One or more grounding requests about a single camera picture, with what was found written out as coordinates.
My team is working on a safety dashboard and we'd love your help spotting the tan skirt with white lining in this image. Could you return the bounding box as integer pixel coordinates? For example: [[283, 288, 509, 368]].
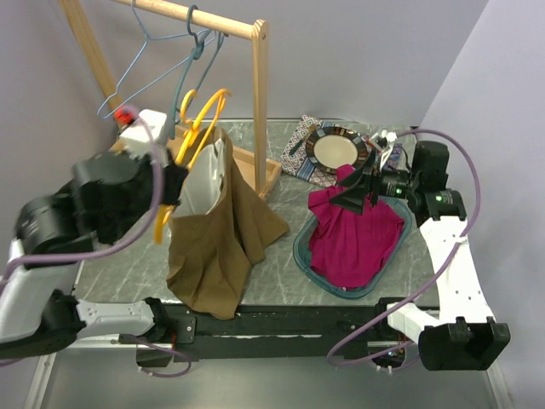
[[166, 128, 289, 320]]

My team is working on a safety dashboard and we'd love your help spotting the wooden clothes rack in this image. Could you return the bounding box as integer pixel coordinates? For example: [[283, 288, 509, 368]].
[[58, 0, 284, 200]]

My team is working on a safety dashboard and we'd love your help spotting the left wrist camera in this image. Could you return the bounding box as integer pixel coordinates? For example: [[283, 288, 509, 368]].
[[114, 106, 168, 165]]

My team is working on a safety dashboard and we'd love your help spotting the teal plastic hanger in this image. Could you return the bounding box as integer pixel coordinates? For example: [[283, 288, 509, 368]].
[[169, 4, 227, 138]]

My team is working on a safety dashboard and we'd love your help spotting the teal plastic basket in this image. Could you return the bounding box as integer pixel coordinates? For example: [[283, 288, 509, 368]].
[[293, 196, 413, 300]]

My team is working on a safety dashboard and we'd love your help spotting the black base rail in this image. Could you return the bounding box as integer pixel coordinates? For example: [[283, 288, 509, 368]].
[[118, 302, 427, 372]]

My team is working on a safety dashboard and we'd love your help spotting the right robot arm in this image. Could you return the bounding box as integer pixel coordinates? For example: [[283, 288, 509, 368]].
[[327, 141, 511, 371]]

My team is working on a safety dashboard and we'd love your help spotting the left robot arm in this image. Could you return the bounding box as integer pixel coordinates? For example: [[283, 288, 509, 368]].
[[1, 151, 188, 365]]

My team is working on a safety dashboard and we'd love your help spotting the yellow plastic hanger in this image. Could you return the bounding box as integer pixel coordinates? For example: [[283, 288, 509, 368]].
[[153, 88, 232, 245]]

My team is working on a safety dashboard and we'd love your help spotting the magenta garment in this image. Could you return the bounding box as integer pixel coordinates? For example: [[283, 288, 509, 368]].
[[307, 186, 404, 289]]

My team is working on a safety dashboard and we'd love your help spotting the dark green pen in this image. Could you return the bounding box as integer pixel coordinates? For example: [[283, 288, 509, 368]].
[[289, 139, 304, 156]]

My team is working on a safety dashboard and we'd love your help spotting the brown rimmed ceramic plate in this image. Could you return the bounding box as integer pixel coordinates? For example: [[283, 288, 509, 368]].
[[305, 126, 369, 174]]

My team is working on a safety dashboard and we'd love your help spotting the patterned placemat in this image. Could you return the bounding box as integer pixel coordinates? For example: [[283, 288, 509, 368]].
[[280, 115, 383, 187]]

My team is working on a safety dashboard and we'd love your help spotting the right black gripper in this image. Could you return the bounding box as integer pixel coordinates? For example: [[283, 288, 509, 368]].
[[329, 148, 420, 216]]

